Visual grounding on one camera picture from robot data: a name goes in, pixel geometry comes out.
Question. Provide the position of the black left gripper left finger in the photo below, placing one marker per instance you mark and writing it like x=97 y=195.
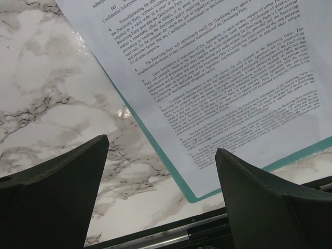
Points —
x=50 y=205

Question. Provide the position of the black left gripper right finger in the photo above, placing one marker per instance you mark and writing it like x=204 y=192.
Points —
x=266 y=211

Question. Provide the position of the teal plastic folder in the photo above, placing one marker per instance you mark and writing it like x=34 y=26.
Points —
x=168 y=160

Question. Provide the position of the single printed paper sheet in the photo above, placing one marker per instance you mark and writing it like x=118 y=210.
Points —
x=207 y=77

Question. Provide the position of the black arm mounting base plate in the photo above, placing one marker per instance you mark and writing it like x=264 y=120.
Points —
x=158 y=211

